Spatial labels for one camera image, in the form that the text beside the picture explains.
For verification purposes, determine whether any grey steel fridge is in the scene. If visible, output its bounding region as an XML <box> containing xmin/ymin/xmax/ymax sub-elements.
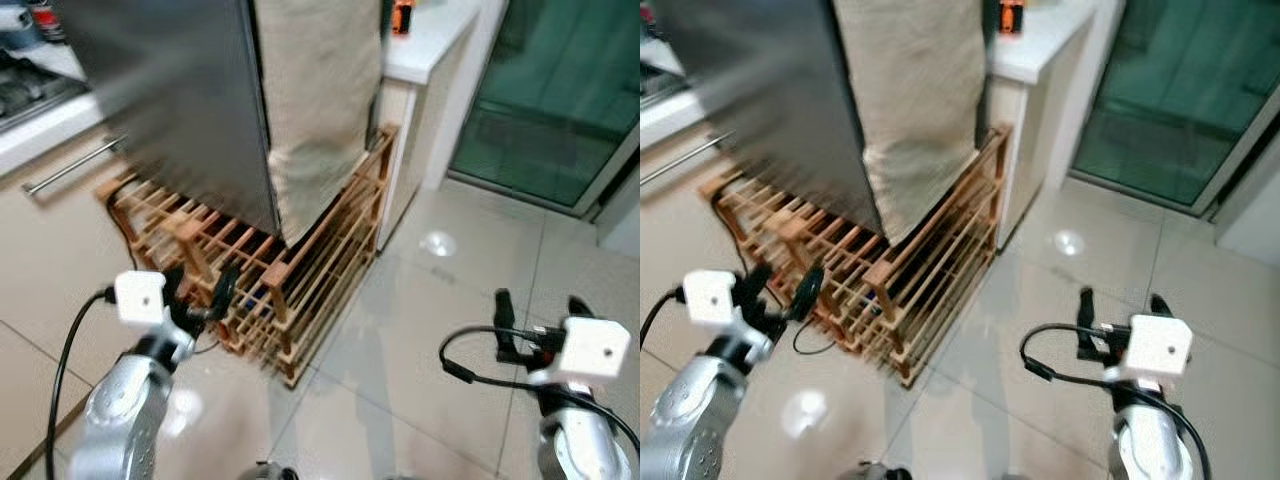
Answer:
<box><xmin>55</xmin><ymin>0</ymin><xmax>282</xmax><ymax>238</ymax></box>
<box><xmin>655</xmin><ymin>0</ymin><xmax>889</xmax><ymax>236</ymax></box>

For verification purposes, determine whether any wooden slatted rack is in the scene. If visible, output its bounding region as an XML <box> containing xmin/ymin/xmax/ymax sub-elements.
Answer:
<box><xmin>97</xmin><ymin>124</ymin><xmax>399</xmax><ymax>389</ymax></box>
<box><xmin>700</xmin><ymin>124</ymin><xmax>1013</xmax><ymax>389</ymax></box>

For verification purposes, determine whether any white kitchen countertop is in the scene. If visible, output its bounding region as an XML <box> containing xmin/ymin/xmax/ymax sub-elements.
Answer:
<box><xmin>0</xmin><ymin>42</ymin><xmax>113</xmax><ymax>180</ymax></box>
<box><xmin>640</xmin><ymin>62</ymin><xmax>737</xmax><ymax>153</ymax></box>

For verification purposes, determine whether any beige cloth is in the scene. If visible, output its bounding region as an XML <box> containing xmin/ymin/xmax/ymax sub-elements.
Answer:
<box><xmin>832</xmin><ymin>0</ymin><xmax>991</xmax><ymax>246</ymax></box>
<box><xmin>250</xmin><ymin>0</ymin><xmax>387</xmax><ymax>248</ymax></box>

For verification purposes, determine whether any dark gas stove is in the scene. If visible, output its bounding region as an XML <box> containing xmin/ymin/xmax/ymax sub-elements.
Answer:
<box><xmin>0</xmin><ymin>50</ymin><xmax>90</xmax><ymax>134</ymax></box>
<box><xmin>640</xmin><ymin>64</ymin><xmax>692</xmax><ymax>110</ymax></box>

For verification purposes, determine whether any green glass sliding door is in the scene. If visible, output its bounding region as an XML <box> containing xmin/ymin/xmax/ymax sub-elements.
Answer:
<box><xmin>446</xmin><ymin>0</ymin><xmax>641</xmax><ymax>220</ymax></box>

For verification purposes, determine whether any white topped beige cabinet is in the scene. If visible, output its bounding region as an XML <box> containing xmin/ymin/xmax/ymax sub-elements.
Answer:
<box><xmin>375</xmin><ymin>0</ymin><xmax>512</xmax><ymax>252</ymax></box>
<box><xmin>985</xmin><ymin>0</ymin><xmax>1127</xmax><ymax>247</ymax></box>

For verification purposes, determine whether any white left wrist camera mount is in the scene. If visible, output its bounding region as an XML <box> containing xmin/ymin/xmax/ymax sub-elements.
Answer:
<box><xmin>683</xmin><ymin>270</ymin><xmax>739</xmax><ymax>329</ymax></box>
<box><xmin>113</xmin><ymin>270</ymin><xmax>168</xmax><ymax>329</ymax></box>

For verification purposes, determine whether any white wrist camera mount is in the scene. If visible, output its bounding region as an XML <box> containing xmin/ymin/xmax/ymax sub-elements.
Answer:
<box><xmin>1104</xmin><ymin>314</ymin><xmax>1195</xmax><ymax>387</ymax></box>
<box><xmin>529</xmin><ymin>316</ymin><xmax>633</xmax><ymax>389</ymax></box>
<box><xmin>683</xmin><ymin>270</ymin><xmax>739</xmax><ymax>329</ymax></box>
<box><xmin>113</xmin><ymin>270</ymin><xmax>168</xmax><ymax>329</ymax></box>

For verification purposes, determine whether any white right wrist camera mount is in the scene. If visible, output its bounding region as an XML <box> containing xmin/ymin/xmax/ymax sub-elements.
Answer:
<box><xmin>529</xmin><ymin>316</ymin><xmax>633</xmax><ymax>389</ymax></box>
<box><xmin>1104</xmin><ymin>314</ymin><xmax>1195</xmax><ymax>387</ymax></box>

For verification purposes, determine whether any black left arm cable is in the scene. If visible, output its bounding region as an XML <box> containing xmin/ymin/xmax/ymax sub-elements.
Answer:
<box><xmin>45</xmin><ymin>287</ymin><xmax>119</xmax><ymax>477</ymax></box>
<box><xmin>640</xmin><ymin>287</ymin><xmax>687</xmax><ymax>347</ymax></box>

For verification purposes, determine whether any metal drawer handle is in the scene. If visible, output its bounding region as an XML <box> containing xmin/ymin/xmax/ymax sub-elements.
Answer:
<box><xmin>23</xmin><ymin>134</ymin><xmax>129</xmax><ymax>198</ymax></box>
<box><xmin>640</xmin><ymin>131</ymin><xmax>732</xmax><ymax>187</ymax></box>

